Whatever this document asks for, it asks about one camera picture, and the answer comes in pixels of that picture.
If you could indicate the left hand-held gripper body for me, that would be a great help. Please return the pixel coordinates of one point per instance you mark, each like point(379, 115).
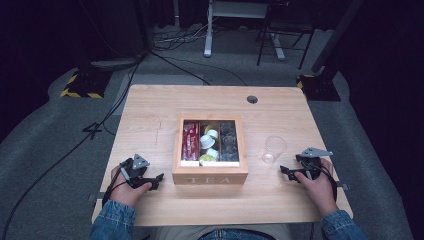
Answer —
point(135, 171)

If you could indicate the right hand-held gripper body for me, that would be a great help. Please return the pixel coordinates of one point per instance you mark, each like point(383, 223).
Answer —
point(311, 163)

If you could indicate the wooden tea box with window lid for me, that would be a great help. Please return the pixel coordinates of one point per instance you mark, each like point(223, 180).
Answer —
point(210, 175)

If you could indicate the person's left hand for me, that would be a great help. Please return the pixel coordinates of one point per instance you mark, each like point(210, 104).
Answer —
point(128, 193)

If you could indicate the person's right hand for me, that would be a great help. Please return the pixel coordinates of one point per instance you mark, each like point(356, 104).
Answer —
point(318, 191)

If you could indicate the clear plastic cup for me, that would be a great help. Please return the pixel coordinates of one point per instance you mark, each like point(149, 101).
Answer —
point(274, 148)

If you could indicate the metal table clamp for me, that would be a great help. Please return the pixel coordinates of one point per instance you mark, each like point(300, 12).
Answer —
point(342, 186)
point(95, 197)

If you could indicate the stack of red packets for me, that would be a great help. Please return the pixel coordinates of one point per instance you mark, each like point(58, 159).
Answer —
point(190, 141)

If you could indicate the person's beige shirt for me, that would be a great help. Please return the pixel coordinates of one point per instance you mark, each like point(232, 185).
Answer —
point(173, 233)

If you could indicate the white coffee capsule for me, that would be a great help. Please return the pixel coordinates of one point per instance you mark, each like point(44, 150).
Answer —
point(213, 153)
point(207, 142)

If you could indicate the black stand base hazard stripes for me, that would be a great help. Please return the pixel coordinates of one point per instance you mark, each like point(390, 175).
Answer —
point(321, 88)
point(86, 85)

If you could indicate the person's blue jeans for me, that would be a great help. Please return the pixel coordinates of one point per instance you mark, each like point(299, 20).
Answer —
point(236, 235)

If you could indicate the black chair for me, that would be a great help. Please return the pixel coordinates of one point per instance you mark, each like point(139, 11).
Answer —
point(286, 20)

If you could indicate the white desk frame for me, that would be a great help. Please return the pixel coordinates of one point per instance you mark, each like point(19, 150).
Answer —
point(208, 40)

